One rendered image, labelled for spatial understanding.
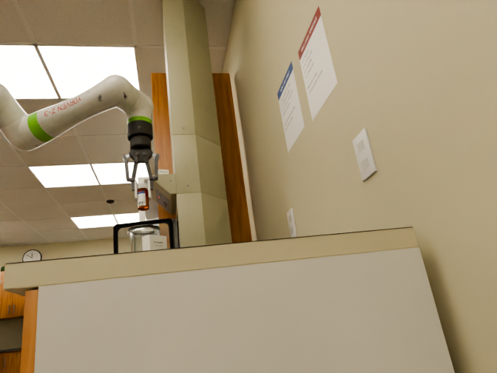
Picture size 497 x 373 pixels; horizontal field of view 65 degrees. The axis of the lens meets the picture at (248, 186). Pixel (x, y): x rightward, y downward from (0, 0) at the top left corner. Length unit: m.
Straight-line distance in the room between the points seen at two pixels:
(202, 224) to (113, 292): 1.13
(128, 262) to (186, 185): 1.18
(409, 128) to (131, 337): 0.64
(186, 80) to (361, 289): 1.58
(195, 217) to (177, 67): 0.80
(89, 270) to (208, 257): 0.19
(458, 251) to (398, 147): 0.25
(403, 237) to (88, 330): 0.56
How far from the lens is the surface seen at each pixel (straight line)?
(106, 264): 0.67
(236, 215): 2.18
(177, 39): 2.25
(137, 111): 1.53
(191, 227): 1.75
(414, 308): 0.77
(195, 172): 1.84
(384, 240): 0.77
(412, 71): 0.86
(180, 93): 2.04
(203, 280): 0.66
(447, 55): 0.79
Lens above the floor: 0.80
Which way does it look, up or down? 20 degrees up
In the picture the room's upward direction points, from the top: 8 degrees counter-clockwise
